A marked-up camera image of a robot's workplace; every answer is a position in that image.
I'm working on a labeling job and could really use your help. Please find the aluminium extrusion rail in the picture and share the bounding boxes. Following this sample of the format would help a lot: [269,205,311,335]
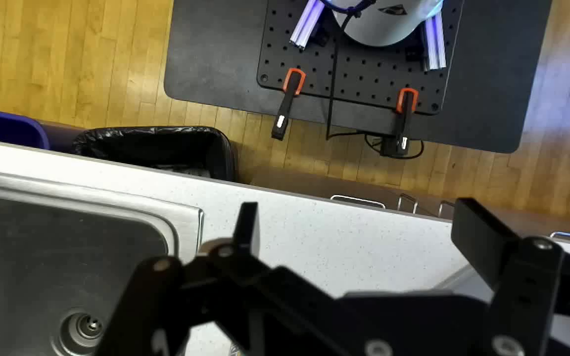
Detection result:
[289,0,327,49]
[422,11,449,72]

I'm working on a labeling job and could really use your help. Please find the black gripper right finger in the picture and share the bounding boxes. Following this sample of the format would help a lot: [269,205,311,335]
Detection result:
[451,195,570,356]

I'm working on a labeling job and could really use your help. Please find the trash bin with black bag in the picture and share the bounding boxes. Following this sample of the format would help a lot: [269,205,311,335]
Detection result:
[69,124,242,183]

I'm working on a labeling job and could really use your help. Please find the stainless steel sink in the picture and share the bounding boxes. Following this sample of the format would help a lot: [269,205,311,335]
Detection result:
[0,165,206,356]

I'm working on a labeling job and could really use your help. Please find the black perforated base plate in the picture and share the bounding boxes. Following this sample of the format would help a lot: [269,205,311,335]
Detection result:
[255,0,467,118]

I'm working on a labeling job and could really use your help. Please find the blue plastic bin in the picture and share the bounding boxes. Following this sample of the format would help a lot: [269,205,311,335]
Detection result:
[0,102,52,150]

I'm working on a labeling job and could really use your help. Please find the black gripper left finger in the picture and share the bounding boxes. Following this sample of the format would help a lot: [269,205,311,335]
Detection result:
[93,199,261,356]

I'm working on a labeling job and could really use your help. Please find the orange black bar clamp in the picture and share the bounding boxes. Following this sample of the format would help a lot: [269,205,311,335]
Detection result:
[382,84,424,159]
[269,65,309,142]

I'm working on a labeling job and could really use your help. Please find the dark grey floor platform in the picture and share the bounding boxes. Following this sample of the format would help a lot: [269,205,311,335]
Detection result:
[162,0,554,155]

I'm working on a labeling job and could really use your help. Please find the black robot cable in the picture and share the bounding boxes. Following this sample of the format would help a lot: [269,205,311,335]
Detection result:
[323,0,428,159]

